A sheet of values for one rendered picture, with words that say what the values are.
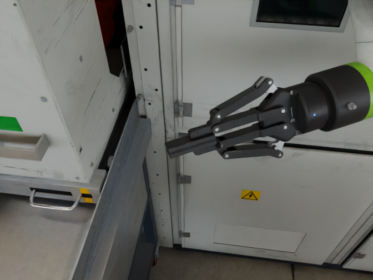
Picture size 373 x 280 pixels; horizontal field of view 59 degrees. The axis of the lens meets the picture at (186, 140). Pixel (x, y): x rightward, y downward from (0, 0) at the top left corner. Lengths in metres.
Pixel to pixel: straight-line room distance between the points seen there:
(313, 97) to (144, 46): 0.42
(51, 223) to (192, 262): 0.94
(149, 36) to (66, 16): 0.23
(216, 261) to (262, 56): 1.08
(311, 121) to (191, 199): 0.75
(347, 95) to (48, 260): 0.61
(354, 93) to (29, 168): 0.60
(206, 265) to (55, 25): 1.27
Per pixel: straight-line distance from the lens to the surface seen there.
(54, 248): 0.74
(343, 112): 0.52
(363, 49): 0.58
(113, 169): 0.75
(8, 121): 0.63
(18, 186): 0.79
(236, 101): 0.47
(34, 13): 0.49
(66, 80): 0.57
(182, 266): 1.58
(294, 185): 1.08
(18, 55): 0.52
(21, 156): 0.63
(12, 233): 0.80
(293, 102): 0.51
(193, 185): 1.10
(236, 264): 1.60
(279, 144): 0.52
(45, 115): 0.58
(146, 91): 0.85
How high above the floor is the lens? 1.48
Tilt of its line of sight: 48 degrees down
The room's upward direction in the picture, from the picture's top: straight up
